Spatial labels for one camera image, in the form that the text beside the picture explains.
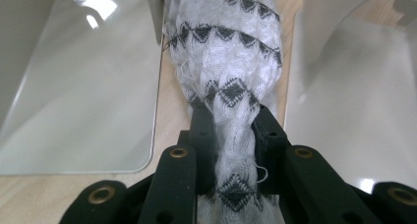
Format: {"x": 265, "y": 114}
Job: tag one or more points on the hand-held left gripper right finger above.
{"x": 268, "y": 152}

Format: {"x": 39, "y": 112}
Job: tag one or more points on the white towel with black pattern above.
{"x": 229, "y": 53}

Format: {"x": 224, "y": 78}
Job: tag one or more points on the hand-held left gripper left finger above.
{"x": 203, "y": 152}

